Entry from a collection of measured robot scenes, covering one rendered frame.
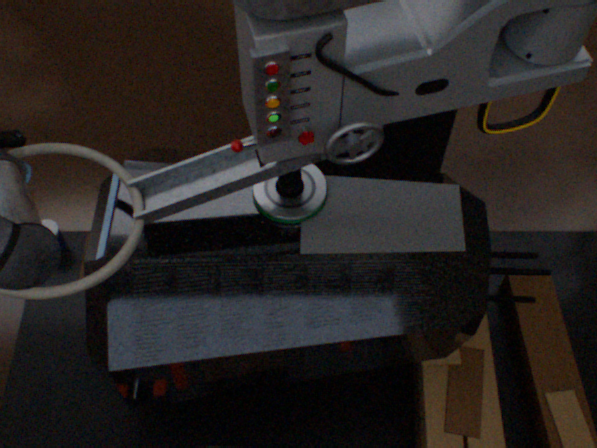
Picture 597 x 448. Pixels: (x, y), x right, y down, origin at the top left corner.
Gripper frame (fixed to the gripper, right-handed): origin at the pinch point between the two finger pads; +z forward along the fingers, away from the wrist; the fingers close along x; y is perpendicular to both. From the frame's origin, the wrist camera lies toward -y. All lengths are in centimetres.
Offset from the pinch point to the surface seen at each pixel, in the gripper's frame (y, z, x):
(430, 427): -58, 52, 128
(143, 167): -33.5, 4.1, 19.4
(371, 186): -76, -4, 72
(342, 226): -60, -3, 75
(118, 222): -16.3, 5.0, 29.7
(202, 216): -34, 2, 45
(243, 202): -46, 1, 50
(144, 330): -4, 20, 55
